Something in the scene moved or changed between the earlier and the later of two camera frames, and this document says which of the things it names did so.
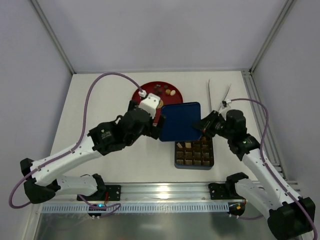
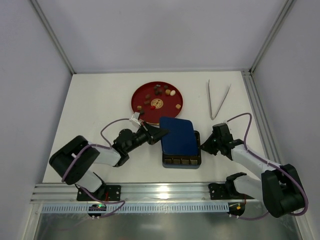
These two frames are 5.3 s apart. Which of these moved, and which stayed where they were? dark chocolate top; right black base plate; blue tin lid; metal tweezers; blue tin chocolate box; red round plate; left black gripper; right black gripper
Moved: blue tin lid; blue tin chocolate box; right black gripper; left black gripper
Stayed: dark chocolate top; red round plate; metal tweezers; right black base plate
